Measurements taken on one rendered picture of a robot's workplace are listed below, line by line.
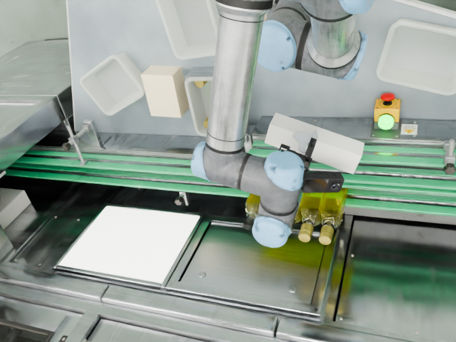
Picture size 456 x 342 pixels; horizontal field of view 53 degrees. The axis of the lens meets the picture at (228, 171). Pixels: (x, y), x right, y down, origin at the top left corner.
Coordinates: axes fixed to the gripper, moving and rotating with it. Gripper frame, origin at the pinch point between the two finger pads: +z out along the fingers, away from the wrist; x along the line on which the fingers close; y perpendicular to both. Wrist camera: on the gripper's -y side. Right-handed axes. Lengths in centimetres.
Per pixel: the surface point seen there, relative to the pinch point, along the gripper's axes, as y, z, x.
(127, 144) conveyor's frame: 65, 25, 46
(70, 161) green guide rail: 84, 14, 55
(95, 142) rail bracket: 78, 23, 49
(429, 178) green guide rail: -34.4, 16.8, 9.0
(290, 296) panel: -9.0, -17.9, 38.4
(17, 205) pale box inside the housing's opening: 102, 3, 78
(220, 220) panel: 20, 8, 49
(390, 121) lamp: -18.6, 24.1, -0.2
